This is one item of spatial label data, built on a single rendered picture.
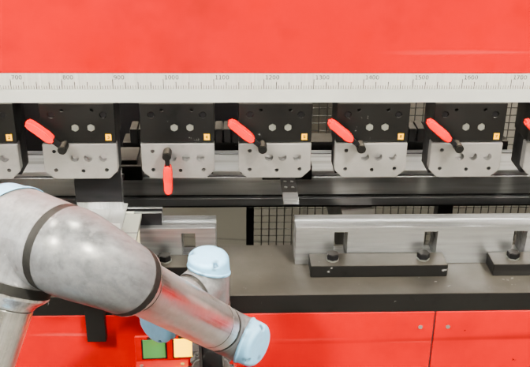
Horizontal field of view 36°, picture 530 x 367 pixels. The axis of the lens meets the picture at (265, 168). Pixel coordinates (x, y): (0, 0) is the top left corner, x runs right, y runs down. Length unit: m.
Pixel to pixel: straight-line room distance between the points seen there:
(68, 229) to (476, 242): 1.09
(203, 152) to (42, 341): 0.53
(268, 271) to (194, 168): 0.29
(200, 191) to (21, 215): 1.01
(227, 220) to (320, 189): 1.83
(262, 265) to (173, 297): 0.72
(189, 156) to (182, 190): 0.33
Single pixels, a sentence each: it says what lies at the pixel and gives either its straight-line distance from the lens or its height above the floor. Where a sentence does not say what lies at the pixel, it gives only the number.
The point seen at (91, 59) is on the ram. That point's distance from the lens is 1.62.
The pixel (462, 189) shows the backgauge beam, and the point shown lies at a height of 0.93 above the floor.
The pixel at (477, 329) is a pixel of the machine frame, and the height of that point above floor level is 0.78.
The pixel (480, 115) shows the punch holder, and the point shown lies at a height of 1.23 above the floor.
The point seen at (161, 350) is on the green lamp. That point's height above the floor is 0.81.
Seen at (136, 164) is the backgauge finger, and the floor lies 1.02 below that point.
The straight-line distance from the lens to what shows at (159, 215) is 1.77.
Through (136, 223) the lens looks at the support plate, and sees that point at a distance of 1.73.
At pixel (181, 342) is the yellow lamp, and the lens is 1.66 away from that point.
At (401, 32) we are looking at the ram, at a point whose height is 1.41.
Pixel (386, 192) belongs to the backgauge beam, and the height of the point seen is 0.93.
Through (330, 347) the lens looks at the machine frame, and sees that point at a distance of 1.80.
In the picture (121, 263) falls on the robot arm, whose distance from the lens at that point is 1.00.
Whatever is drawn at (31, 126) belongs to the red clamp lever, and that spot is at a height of 1.23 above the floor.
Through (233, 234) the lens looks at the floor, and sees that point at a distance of 3.70.
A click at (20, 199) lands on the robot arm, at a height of 1.36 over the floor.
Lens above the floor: 1.82
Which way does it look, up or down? 25 degrees down
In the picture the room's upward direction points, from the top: 1 degrees clockwise
